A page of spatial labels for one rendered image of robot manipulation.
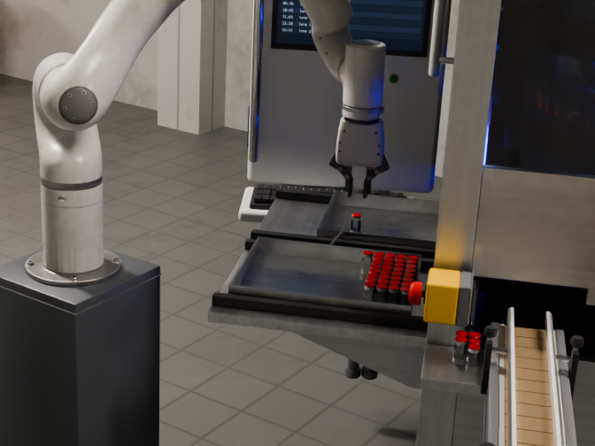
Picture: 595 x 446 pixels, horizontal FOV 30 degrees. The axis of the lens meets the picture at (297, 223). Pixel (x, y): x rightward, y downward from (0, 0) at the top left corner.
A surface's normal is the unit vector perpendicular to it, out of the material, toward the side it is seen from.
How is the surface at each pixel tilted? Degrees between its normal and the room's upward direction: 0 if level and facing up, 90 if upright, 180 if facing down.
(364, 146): 92
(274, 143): 90
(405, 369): 90
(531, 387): 0
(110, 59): 75
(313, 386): 0
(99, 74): 67
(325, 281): 0
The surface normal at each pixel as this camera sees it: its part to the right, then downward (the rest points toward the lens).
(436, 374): 0.05, -0.94
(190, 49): -0.55, 0.27
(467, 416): -0.17, 0.34
